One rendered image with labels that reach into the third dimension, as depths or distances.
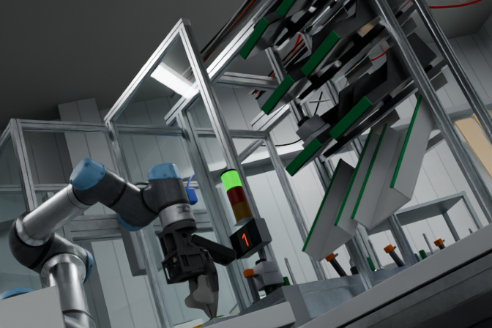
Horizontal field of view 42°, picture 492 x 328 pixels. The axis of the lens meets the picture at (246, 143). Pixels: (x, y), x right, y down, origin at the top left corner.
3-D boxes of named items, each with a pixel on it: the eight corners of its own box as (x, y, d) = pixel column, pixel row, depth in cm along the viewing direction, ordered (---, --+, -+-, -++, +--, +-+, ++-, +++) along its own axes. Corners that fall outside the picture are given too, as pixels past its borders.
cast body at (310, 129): (321, 145, 131) (298, 120, 132) (310, 156, 134) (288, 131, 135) (343, 129, 137) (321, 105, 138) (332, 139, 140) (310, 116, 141)
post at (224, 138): (290, 321, 168) (183, 25, 209) (283, 324, 170) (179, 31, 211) (298, 318, 170) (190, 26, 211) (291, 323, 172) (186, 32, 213)
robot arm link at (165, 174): (162, 179, 155) (184, 161, 150) (174, 220, 150) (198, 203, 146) (136, 176, 149) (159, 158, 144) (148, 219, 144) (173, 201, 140)
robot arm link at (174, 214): (180, 217, 150) (198, 200, 144) (185, 235, 148) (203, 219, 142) (152, 219, 145) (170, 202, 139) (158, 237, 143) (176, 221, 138)
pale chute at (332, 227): (354, 236, 121) (334, 223, 121) (319, 262, 131) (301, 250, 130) (387, 140, 140) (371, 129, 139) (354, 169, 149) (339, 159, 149)
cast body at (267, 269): (265, 285, 151) (255, 258, 154) (255, 292, 154) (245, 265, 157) (291, 281, 157) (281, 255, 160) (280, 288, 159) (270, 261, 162)
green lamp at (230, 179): (232, 185, 181) (227, 170, 183) (222, 193, 184) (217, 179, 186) (245, 184, 184) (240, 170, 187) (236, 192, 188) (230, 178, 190)
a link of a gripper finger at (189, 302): (187, 327, 134) (176, 285, 138) (210, 323, 138) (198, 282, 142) (195, 322, 132) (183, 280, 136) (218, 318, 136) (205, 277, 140)
